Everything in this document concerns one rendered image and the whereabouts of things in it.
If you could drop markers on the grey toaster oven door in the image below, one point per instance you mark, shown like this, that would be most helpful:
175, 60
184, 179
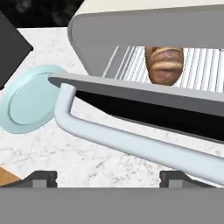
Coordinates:
151, 102

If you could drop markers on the pale blue round plate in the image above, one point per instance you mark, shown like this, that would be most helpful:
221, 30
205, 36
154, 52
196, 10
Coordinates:
27, 100

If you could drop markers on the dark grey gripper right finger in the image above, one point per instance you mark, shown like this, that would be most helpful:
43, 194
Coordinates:
175, 178

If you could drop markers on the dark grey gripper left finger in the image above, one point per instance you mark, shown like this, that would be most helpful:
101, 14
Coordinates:
40, 178

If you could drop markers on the brown baguette bread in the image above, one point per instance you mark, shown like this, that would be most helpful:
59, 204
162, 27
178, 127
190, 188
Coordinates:
164, 65

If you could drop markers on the black hob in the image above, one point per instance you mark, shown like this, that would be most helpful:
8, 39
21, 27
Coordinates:
11, 48

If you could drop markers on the grey toaster oven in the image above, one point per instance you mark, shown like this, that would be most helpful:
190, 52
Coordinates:
145, 29

